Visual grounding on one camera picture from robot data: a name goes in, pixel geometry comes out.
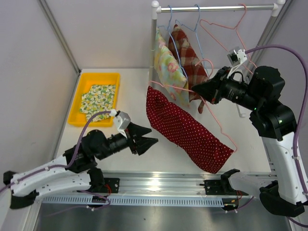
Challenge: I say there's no red plaid skirt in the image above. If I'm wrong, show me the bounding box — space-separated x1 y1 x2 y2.
167 25 208 108

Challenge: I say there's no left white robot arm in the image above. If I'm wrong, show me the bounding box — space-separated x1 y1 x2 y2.
3 123 158 209

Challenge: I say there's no metal clothes rack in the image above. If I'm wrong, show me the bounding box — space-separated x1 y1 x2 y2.
149 0 293 80

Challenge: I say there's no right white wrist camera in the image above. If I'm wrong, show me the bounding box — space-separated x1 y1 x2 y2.
227 48 247 77

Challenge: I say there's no pink wire hanger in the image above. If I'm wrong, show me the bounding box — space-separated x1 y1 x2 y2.
199 3 261 75
149 59 238 153

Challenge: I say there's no lemon print cloth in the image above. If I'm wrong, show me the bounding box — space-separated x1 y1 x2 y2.
79 85 116 121

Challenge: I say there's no yellow plastic tray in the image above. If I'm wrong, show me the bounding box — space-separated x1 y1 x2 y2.
67 73 120 127

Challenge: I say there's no red polka dot skirt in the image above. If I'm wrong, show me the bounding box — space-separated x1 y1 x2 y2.
146 86 233 174

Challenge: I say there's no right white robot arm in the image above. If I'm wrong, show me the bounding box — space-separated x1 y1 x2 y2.
192 66 308 218

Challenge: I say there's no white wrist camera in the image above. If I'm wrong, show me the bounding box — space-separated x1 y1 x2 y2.
109 109 131 138
227 48 247 77

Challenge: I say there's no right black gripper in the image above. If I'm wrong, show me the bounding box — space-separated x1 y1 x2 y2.
192 66 263 111

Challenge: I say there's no blue wire hanger left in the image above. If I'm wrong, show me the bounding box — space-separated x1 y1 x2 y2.
158 5 188 80

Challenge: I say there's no blue wire hanger right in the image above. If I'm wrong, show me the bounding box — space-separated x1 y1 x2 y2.
173 4 212 80

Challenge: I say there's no white slotted cable duct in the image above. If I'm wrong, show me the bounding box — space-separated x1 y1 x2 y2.
42 194 236 207

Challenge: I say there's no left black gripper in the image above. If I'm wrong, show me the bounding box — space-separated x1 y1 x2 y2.
98 122 159 160

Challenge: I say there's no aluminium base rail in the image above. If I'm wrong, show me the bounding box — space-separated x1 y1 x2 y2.
32 169 294 200

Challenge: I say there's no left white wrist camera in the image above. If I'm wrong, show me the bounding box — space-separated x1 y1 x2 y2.
109 109 131 138

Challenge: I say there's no pastel floral skirt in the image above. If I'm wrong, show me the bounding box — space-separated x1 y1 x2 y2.
154 28 189 107

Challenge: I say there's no blue wire hanger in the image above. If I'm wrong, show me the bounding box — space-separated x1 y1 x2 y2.
173 4 212 80
158 5 188 80

